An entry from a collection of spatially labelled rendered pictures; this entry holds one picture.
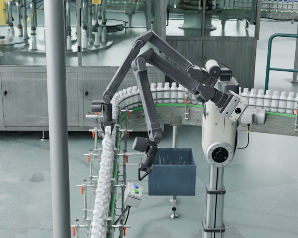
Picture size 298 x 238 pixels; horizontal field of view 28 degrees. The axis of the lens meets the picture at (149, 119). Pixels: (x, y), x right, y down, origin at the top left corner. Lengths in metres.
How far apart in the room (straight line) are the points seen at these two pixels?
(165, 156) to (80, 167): 2.22
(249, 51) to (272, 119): 3.88
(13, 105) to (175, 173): 3.36
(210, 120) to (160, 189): 0.79
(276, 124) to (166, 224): 1.25
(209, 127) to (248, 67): 5.44
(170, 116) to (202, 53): 3.68
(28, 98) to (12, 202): 1.63
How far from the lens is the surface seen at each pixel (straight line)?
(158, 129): 2.99
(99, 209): 2.83
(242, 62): 8.70
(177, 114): 4.99
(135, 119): 4.84
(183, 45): 8.54
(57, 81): 0.66
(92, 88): 6.70
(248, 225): 5.20
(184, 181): 3.90
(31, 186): 5.86
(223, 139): 3.38
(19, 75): 6.77
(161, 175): 3.87
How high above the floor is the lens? 2.44
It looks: 18 degrees down
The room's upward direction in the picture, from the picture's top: 1 degrees clockwise
